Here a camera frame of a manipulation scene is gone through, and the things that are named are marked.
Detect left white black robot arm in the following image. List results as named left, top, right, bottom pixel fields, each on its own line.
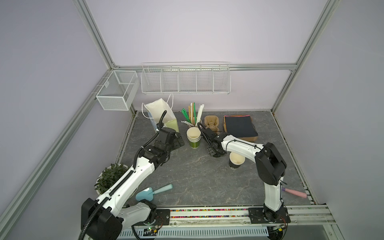
left=78, top=120, right=184, bottom=240

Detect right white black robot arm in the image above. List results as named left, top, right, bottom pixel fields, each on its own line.
left=198, top=123, right=291, bottom=224

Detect brown pulp cup carriers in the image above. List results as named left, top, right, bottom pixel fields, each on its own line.
left=204, top=115, right=220, bottom=134

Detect stack of paper cups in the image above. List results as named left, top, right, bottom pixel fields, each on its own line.
left=187, top=127, right=201, bottom=149

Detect pink straw holder cup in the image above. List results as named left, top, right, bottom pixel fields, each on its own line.
left=195, top=119, right=205, bottom=127

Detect cardboard box of napkins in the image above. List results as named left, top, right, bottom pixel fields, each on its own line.
left=224, top=115, right=259, bottom=142

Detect green wrapped straw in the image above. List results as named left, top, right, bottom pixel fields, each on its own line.
left=193, top=103, right=197, bottom=125
left=181, top=109, right=191, bottom=123

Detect white green paper bag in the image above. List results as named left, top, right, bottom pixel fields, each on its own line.
left=140, top=93, right=180, bottom=134

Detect white wrapped straw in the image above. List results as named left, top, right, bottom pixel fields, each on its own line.
left=196, top=104, right=205, bottom=127

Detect teal plastic scoop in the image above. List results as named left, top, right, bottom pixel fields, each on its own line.
left=135, top=184, right=173, bottom=201

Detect potted green plant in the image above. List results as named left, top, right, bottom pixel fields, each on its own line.
left=94, top=164, right=129, bottom=196

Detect purple pink spatula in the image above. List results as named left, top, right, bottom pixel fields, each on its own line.
left=282, top=188, right=308, bottom=199

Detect long white wire basket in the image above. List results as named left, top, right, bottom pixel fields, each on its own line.
left=141, top=62, right=232, bottom=95

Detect small white wire basket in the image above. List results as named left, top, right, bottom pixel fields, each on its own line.
left=96, top=70, right=140, bottom=111

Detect white ribbed cable duct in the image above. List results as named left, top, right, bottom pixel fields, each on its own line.
left=135, top=226, right=269, bottom=240

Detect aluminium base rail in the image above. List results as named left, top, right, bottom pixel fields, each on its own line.
left=157, top=205, right=336, bottom=227

